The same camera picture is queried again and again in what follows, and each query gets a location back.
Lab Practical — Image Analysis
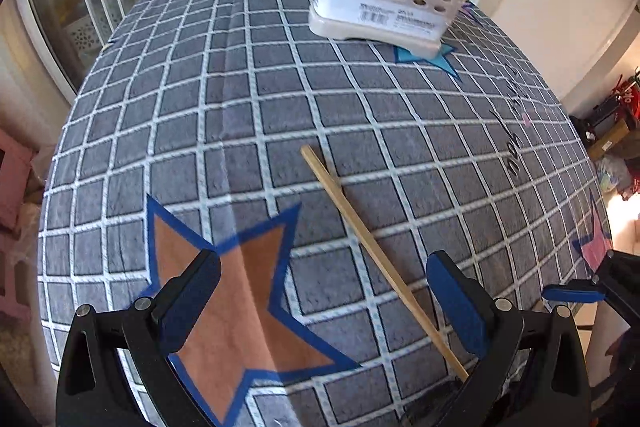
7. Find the wooden chopstick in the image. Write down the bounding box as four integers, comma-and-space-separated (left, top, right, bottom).
300, 145, 470, 381

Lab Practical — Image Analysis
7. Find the grey checked star tablecloth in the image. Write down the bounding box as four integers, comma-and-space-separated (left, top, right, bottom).
37, 0, 613, 427

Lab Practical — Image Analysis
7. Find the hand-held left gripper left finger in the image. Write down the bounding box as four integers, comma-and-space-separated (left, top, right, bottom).
55, 249, 223, 427

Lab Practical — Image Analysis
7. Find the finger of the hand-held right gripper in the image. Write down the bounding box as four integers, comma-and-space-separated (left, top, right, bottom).
542, 284, 607, 305

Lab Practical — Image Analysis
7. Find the pile of bags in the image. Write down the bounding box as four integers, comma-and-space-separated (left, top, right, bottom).
570, 66, 640, 160

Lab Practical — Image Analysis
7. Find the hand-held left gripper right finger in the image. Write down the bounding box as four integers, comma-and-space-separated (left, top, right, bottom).
405, 250, 593, 427

